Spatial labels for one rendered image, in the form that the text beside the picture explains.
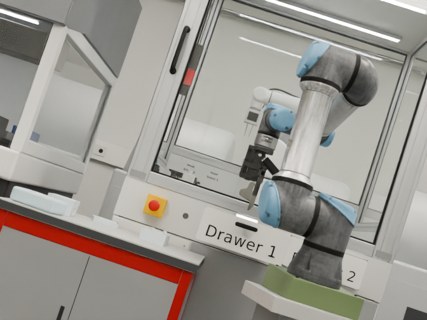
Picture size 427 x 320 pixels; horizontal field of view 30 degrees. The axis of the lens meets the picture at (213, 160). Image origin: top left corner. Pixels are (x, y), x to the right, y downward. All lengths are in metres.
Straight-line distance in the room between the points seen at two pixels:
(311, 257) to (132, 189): 0.98
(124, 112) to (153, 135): 3.35
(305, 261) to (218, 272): 0.80
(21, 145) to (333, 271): 1.19
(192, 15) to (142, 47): 3.36
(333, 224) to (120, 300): 0.66
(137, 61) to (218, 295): 3.67
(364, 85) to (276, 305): 0.66
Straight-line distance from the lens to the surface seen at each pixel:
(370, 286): 2.96
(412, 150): 3.00
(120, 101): 6.31
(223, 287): 2.92
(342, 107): 2.40
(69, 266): 2.37
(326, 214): 2.15
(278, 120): 2.55
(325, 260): 2.16
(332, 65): 2.22
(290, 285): 2.10
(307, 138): 2.17
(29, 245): 2.39
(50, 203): 2.39
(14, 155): 2.77
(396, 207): 2.97
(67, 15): 2.81
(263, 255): 2.58
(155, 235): 2.58
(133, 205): 2.93
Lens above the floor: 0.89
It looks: 4 degrees up
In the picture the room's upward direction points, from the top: 18 degrees clockwise
